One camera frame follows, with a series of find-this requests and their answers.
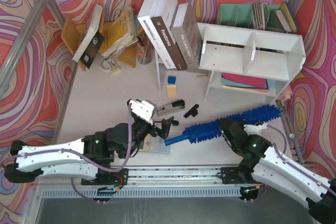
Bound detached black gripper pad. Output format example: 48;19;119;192
183;104;199;119

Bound blue eraser block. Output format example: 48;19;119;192
167;76;176;85

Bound coloured paper sheets stack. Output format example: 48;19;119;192
221;72;275;93

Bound pink pig figurine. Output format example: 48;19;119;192
278;85;292;104

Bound white Mademoiselle book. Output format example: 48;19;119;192
137;0;174;69

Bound yellow worn books stack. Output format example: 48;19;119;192
101;6;138;59

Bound blue yellow book in organizer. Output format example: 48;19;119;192
275;2;298;34

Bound blue microfiber duster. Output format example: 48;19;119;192
164;105;282;146

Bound black and white leaning book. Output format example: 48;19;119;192
72;4;104;69

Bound yellow wooden book rack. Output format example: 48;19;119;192
61;9;137;70

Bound mint green file organizer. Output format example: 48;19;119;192
216;3;291;33

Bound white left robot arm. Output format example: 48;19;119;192
1;99;177;184

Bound yellow and blue calculator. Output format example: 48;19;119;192
139;135;170;154

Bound small white side shelf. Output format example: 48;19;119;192
154;50;187;92

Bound black and white utility knife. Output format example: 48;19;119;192
153;119;179;127

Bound clear pencil cup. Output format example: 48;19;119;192
136;31;152;65

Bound grey and black stapler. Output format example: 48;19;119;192
156;100;185;116

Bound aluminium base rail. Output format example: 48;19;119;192
33;162;320;198

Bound white bookshelf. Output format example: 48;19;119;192
198;23;306;104

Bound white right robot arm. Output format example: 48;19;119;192
219;118;335;223

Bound small brass padlock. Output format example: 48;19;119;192
101;59;121;73

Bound brown Fredonia book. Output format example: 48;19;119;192
151;0;187;70

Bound grey Lonely Ones book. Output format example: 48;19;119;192
171;3;203;71

